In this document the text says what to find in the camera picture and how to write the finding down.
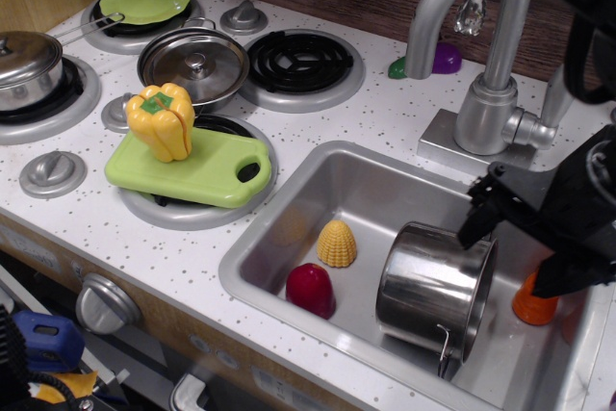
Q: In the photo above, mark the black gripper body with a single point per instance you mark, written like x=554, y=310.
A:
x=570, y=208

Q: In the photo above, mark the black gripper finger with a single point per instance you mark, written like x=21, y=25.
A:
x=567, y=273
x=479, y=223

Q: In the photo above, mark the steel pot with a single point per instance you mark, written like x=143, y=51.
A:
x=433, y=292

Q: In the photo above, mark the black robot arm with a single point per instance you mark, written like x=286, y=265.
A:
x=589, y=65

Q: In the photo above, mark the stainless steel sink basin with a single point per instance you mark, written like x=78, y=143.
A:
x=506, y=363

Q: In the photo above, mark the orange toy carrot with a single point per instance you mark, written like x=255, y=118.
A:
x=532, y=309

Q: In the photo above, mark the yellow toy corn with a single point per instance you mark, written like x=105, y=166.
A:
x=336, y=245

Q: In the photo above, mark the purple toy eggplant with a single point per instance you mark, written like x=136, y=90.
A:
x=447, y=60

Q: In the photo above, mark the red toy fruit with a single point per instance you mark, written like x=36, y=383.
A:
x=309, y=287

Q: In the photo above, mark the clear crystal pendant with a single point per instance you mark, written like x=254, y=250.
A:
x=470, y=17

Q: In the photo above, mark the black burner back right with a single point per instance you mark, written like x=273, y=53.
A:
x=300, y=71

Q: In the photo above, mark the green plastic cutting board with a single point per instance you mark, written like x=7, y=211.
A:
x=223, y=170

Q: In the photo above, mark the silver stove knob back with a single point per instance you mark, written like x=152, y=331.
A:
x=244, y=20

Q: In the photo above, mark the silver stove knob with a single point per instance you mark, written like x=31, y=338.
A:
x=113, y=115
x=244, y=20
x=52, y=175

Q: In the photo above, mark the steel pan with lid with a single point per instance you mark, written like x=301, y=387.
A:
x=207, y=63

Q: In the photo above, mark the burner under cutting board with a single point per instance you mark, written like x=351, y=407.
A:
x=175, y=214

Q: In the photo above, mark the yellow toy bell pepper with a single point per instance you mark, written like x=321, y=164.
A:
x=163, y=118

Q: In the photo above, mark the silver stove knob middle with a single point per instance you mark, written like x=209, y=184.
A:
x=113, y=115

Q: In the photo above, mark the silver oven front knob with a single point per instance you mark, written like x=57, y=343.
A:
x=103, y=308

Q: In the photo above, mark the burner under green plate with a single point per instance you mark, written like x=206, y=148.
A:
x=130, y=40

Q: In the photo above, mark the green plastic plate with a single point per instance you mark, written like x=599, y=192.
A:
x=143, y=12

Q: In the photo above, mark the burner under saucepan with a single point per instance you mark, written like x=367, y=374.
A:
x=75, y=110

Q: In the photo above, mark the silver stove knob front left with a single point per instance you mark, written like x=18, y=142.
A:
x=52, y=175

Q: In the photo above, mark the yellow cloth piece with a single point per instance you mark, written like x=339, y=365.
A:
x=80, y=385

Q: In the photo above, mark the blue clamp tool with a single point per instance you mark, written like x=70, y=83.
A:
x=53, y=343

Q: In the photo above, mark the steel saucepan with lid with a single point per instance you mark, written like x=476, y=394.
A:
x=32, y=62

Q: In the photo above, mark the silver oven door handle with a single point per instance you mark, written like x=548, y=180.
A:
x=189, y=393

